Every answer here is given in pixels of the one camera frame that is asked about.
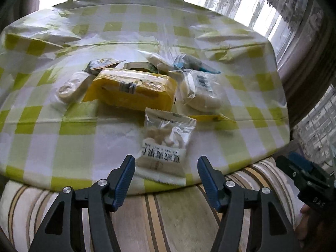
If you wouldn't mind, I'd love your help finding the person's right hand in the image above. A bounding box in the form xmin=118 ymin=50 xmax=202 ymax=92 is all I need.
xmin=297 ymin=204 xmax=326 ymax=242

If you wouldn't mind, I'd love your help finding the grey drape curtain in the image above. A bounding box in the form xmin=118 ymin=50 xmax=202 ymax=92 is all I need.
xmin=273 ymin=3 xmax=336 ymax=129
xmin=0 ymin=0 xmax=44 ymax=29

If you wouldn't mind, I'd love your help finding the large yellow cake packet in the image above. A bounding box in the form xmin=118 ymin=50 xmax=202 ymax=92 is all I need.
xmin=83 ymin=68 xmax=178 ymax=112

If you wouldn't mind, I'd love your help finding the silver snack packet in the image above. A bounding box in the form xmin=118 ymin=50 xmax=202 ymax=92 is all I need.
xmin=84 ymin=58 xmax=127 ymax=76

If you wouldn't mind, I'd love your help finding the green tan snack packet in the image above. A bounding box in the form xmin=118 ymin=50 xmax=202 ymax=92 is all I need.
xmin=123 ymin=61 xmax=159 ymax=74

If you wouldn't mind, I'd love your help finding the white round cake packet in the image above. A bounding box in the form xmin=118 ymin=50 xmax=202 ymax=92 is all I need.
xmin=56 ymin=71 xmax=97 ymax=105

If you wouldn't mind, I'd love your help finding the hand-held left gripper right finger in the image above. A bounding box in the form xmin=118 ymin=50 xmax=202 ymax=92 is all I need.
xmin=197 ymin=155 xmax=297 ymax=252

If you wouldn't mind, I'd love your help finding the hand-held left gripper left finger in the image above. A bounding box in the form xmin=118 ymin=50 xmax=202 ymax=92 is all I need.
xmin=28 ymin=154 xmax=136 ymax=252

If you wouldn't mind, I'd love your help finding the white cake barcode packet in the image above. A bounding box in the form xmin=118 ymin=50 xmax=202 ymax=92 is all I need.
xmin=179 ymin=69 xmax=224 ymax=111

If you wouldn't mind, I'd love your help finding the green checked plastic tablecloth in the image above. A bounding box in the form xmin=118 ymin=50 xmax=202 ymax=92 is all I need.
xmin=0 ymin=0 xmax=290 ymax=192

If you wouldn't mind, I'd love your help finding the blue snack packet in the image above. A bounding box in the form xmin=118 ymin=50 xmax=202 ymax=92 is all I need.
xmin=172 ymin=54 xmax=221 ymax=74

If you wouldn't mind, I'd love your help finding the clear packet with white snack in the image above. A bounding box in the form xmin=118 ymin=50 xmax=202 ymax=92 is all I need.
xmin=138 ymin=50 xmax=175 ymax=72

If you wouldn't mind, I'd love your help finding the clear white nut packet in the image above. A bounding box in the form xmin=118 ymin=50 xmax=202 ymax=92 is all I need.
xmin=135 ymin=108 xmax=197 ymax=187

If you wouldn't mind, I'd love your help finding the striped beige towel cushion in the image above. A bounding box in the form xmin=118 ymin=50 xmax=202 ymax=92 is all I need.
xmin=0 ymin=157 xmax=305 ymax=252

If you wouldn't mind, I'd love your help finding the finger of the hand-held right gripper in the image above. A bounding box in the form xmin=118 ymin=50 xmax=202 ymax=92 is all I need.
xmin=289 ymin=152 xmax=335 ymax=187
xmin=276 ymin=155 xmax=306 ymax=189

